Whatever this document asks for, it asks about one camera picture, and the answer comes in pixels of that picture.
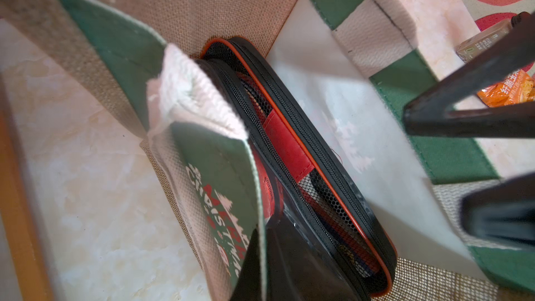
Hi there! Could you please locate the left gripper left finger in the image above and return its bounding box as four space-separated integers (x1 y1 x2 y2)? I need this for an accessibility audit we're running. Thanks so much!
231 217 364 300

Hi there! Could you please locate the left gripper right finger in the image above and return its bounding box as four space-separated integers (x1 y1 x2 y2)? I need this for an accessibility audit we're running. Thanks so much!
460 174 534 251

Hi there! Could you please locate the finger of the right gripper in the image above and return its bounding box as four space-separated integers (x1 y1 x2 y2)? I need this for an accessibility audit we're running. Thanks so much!
402 14 534 138

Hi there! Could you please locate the ping pong paddle case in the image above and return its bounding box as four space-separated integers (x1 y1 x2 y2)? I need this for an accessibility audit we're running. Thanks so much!
198 59 371 300
201 37 397 298

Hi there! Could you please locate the burlap canvas tote bag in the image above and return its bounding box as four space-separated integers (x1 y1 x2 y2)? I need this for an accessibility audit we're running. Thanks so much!
1 0 534 300

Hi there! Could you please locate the brown spice jar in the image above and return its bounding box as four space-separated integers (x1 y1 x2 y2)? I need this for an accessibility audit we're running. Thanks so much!
455 11 531 63

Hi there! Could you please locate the orange snack packet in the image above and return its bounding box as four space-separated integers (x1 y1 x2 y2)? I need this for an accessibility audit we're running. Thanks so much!
477 69 534 108

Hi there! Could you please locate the wooden shelf rack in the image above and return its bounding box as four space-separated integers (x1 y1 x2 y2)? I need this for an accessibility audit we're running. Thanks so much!
1 91 54 300

